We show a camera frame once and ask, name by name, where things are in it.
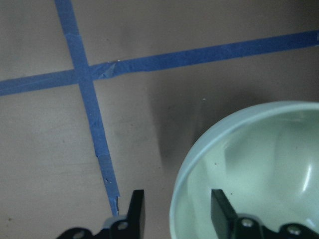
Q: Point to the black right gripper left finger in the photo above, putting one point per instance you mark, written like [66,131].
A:
[136,215]

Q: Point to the green bowl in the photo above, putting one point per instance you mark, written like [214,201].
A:
[265,158]

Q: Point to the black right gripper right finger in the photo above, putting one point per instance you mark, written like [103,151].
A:
[223,215]

